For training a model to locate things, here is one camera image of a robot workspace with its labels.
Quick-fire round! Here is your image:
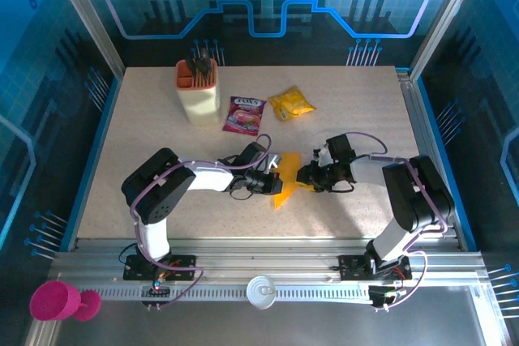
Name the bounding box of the orange paper sheet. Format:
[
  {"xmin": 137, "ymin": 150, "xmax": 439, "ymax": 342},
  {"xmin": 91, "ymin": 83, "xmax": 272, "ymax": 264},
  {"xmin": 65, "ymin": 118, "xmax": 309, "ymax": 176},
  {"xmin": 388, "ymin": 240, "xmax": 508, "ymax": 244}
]
[{"xmin": 272, "ymin": 152, "xmax": 315, "ymax": 212}]

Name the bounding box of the purple candy bag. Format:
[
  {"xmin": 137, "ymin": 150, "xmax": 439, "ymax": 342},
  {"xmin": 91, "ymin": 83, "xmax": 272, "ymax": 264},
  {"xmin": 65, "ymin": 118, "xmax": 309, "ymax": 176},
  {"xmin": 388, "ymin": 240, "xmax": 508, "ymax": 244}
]
[{"xmin": 221, "ymin": 96, "xmax": 268, "ymax": 137}]

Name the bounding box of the yellow snack bag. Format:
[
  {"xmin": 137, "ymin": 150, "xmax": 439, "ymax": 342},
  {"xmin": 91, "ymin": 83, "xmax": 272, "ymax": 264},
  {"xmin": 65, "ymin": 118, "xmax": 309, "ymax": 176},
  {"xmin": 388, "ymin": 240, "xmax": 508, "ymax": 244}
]
[{"xmin": 268, "ymin": 85, "xmax": 316, "ymax": 122}]

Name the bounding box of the cream knife block orange top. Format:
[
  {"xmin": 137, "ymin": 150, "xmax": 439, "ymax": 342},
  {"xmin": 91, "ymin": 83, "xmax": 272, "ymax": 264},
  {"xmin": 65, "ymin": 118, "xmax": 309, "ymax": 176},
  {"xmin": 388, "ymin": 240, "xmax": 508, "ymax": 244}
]
[{"xmin": 174, "ymin": 58, "xmax": 222, "ymax": 126}]

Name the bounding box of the black electronics board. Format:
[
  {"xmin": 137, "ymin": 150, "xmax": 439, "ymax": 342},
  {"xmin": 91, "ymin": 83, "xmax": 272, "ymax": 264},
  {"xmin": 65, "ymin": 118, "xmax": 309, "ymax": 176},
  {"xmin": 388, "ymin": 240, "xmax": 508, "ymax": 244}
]
[
  {"xmin": 367, "ymin": 285, "xmax": 406, "ymax": 311},
  {"xmin": 139, "ymin": 284, "xmax": 174, "ymax": 307}
]

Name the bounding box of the pink plastic goblet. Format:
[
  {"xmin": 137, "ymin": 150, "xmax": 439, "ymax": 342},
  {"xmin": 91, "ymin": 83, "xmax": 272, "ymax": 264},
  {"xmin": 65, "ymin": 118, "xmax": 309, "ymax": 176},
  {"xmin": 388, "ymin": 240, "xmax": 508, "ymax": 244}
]
[{"xmin": 29, "ymin": 280, "xmax": 102, "ymax": 323}]

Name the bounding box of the aluminium mounting rail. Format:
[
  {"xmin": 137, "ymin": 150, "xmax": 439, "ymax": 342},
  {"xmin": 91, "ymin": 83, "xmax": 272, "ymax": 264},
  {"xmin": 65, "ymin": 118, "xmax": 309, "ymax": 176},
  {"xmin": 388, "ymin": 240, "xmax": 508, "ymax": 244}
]
[{"xmin": 48, "ymin": 238, "xmax": 487, "ymax": 282}]

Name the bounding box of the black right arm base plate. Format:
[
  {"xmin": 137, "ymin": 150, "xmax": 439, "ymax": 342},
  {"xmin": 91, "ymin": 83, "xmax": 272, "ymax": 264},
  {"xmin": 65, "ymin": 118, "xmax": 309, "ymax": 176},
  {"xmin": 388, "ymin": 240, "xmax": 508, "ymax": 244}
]
[{"xmin": 338, "ymin": 254, "xmax": 413, "ymax": 281}]

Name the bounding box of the aluminium side rail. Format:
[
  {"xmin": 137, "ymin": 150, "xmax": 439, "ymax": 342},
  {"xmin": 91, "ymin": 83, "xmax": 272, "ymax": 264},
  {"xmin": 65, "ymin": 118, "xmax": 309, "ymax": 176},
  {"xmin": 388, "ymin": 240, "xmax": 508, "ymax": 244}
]
[{"xmin": 397, "ymin": 70, "xmax": 467, "ymax": 250}]

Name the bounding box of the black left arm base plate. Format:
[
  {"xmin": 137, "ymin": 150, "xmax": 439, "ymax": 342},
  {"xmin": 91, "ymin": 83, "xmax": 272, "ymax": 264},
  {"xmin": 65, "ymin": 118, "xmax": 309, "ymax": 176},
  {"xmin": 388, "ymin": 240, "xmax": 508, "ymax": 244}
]
[{"xmin": 122, "ymin": 254, "xmax": 198, "ymax": 282}]

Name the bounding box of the slotted grey cable duct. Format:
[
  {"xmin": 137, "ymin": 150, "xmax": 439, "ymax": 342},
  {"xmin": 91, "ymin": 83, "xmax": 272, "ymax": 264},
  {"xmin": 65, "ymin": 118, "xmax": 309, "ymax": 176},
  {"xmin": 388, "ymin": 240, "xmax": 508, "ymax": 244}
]
[{"xmin": 95, "ymin": 284, "xmax": 374, "ymax": 302}]

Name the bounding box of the aluminium frame post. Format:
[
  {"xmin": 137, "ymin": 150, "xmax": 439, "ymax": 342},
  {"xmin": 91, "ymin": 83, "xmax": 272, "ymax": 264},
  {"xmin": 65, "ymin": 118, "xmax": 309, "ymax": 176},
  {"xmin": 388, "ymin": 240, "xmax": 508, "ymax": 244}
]
[
  {"xmin": 409, "ymin": 0, "xmax": 487, "ymax": 79},
  {"xmin": 44, "ymin": 0, "xmax": 125, "ymax": 79}
]

